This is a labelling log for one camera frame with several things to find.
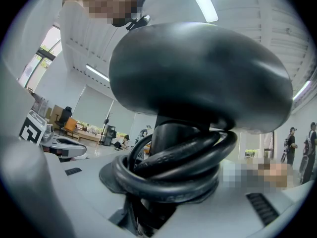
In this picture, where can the black floor bin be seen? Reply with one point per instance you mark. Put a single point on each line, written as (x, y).
(110, 135)

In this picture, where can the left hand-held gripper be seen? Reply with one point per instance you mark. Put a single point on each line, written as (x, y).
(31, 133)

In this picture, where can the black head camera mount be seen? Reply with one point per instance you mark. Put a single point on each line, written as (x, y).
(138, 21)

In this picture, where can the glass window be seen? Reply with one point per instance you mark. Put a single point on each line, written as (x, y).
(49, 43)

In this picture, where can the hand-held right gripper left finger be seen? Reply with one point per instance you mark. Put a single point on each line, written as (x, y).
(74, 197)

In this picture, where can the black office chair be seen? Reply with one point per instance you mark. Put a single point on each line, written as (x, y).
(65, 116)

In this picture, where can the person's head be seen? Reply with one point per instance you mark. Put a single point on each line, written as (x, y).
(109, 1)

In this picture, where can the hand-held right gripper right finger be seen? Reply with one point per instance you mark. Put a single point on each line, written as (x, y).
(223, 214)

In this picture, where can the ceiling light strip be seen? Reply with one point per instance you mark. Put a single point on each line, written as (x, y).
(201, 1)
(97, 73)
(302, 90)

